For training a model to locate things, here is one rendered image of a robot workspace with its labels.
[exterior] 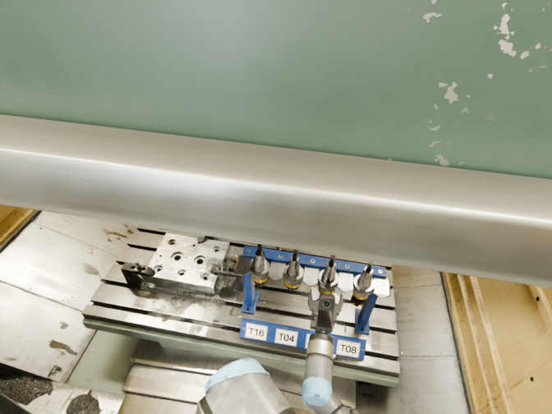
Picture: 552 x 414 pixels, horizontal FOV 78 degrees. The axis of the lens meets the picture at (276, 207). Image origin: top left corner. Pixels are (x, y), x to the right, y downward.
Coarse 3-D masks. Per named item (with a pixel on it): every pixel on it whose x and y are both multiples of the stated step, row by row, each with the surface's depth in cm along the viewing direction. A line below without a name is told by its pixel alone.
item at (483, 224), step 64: (0, 128) 16; (64, 128) 16; (0, 192) 17; (64, 192) 16; (128, 192) 15; (192, 192) 14; (256, 192) 14; (320, 192) 13; (384, 192) 13; (448, 192) 13; (512, 192) 13; (384, 256) 15; (448, 256) 14; (512, 256) 13
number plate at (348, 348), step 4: (340, 340) 120; (340, 344) 120; (344, 344) 120; (348, 344) 120; (352, 344) 120; (356, 344) 120; (360, 344) 120; (340, 348) 120; (344, 348) 120; (348, 348) 120; (352, 348) 120; (356, 348) 120; (336, 352) 121; (340, 352) 120; (344, 352) 120; (348, 352) 120; (352, 352) 120; (356, 352) 120; (352, 356) 120; (356, 356) 120
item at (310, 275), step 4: (304, 268) 111; (308, 268) 111; (312, 268) 111; (316, 268) 111; (304, 272) 110; (308, 272) 110; (312, 272) 110; (316, 272) 110; (304, 276) 108; (308, 276) 108; (312, 276) 108; (316, 276) 109; (304, 280) 107; (308, 280) 107; (312, 280) 107; (316, 280) 107; (308, 284) 106; (312, 284) 106; (316, 284) 107
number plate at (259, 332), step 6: (246, 324) 124; (252, 324) 124; (246, 330) 124; (252, 330) 124; (258, 330) 124; (264, 330) 124; (246, 336) 124; (252, 336) 124; (258, 336) 124; (264, 336) 124
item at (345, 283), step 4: (340, 272) 110; (344, 272) 110; (340, 276) 109; (344, 276) 109; (348, 276) 109; (352, 276) 109; (340, 280) 108; (344, 280) 108; (348, 280) 108; (352, 280) 108; (340, 284) 106; (344, 284) 106; (348, 284) 107; (352, 284) 107; (340, 288) 106; (344, 288) 106; (348, 288) 105; (352, 288) 105
